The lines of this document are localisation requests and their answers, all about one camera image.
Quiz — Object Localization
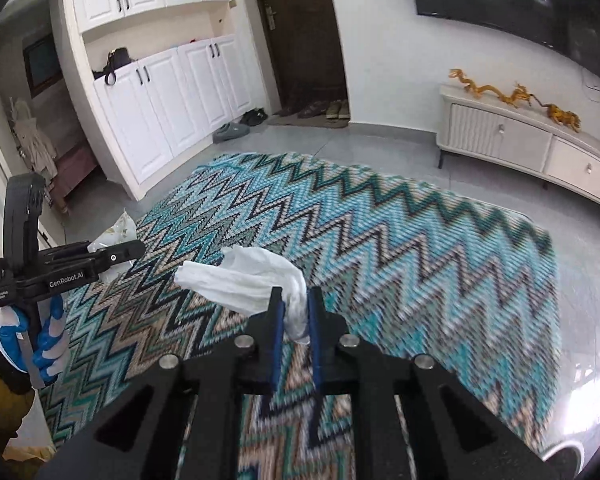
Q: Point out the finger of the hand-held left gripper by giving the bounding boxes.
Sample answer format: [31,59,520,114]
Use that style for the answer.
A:
[40,241,95,263]
[82,239,147,276]

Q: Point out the golden tiger figurine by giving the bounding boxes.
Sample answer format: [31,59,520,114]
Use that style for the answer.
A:
[539,102,582,133]

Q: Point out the framed wall picture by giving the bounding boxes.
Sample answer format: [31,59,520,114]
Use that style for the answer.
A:
[22,34,63,96]

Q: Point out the white plastic bag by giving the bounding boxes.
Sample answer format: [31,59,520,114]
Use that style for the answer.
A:
[87,209,137,283]

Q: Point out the person's left hand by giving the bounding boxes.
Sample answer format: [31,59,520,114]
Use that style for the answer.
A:
[0,294,71,385]

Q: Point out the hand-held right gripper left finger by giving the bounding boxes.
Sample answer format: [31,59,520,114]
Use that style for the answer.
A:
[32,286,287,480]

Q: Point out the brown wooden furniture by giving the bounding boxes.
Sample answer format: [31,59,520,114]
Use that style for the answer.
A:
[47,77,98,216]

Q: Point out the zigzag patterned cloth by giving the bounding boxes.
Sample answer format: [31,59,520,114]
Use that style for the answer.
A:
[40,152,563,480]

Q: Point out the white tissue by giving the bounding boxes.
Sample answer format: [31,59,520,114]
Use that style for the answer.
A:
[174,246,308,345]

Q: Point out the white television stand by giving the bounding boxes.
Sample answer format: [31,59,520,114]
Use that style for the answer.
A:
[437,82,600,216]

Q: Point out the brown doormat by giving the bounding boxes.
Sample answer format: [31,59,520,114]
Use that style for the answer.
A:
[267,107,351,128]

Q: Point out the grey slipper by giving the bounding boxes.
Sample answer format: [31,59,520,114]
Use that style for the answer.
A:
[212,122,248,143]

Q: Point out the white floor cabinet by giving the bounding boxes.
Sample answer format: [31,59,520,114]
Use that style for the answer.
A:
[82,32,268,201]

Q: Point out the white round bin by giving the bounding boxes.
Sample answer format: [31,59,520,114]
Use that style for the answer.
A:
[542,440,588,480]

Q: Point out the golden dragon figurine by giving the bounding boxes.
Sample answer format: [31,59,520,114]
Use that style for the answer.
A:
[448,67,537,109]

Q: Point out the beige hanging coat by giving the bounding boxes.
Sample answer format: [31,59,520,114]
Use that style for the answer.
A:
[11,99,58,181]

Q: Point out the dark brown door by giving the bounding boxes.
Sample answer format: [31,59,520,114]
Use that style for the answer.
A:
[247,0,350,116]

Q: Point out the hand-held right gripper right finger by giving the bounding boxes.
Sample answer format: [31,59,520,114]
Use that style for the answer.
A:
[307,287,563,480]

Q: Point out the person's left forearm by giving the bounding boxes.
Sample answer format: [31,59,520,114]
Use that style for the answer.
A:
[0,315,56,480]

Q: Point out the black bag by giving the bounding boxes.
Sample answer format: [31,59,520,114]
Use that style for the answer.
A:
[92,47,133,85]

